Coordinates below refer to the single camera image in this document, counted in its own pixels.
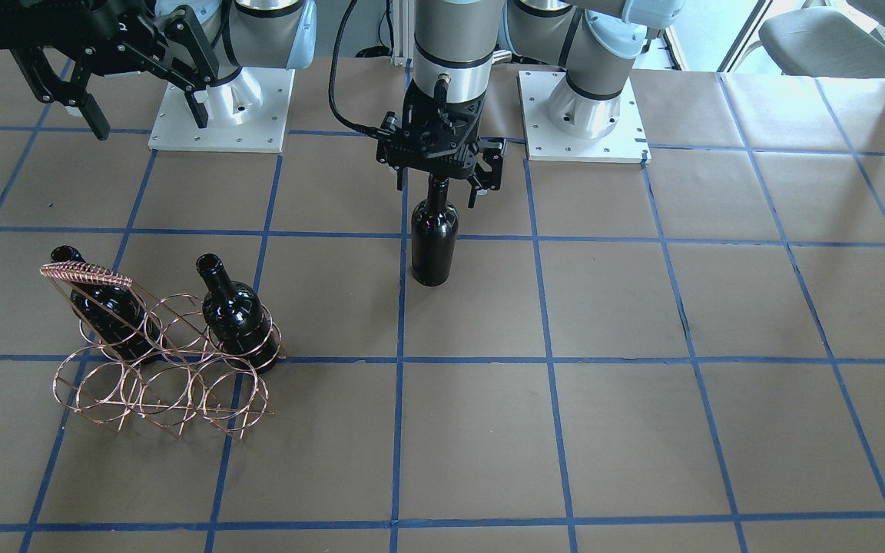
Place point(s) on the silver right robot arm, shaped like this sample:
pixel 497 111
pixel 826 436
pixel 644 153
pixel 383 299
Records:
pixel 217 56

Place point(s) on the copper wire wine basket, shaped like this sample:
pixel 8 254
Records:
pixel 191 380

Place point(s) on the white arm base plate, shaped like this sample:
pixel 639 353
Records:
pixel 561 125
pixel 246 115

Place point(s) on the black wine bottle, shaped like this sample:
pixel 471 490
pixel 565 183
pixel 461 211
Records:
pixel 236 318
pixel 434 225

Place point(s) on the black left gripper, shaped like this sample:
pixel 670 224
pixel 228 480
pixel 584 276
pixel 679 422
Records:
pixel 495 160

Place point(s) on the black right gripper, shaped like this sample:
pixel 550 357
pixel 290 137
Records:
pixel 121 40

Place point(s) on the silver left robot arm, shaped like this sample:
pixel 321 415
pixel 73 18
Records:
pixel 594 43

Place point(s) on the black wine bottle in basket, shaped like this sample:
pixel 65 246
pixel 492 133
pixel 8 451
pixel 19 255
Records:
pixel 236 318

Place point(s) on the grey office chair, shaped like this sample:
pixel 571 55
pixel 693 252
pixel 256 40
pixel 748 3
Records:
pixel 821 41

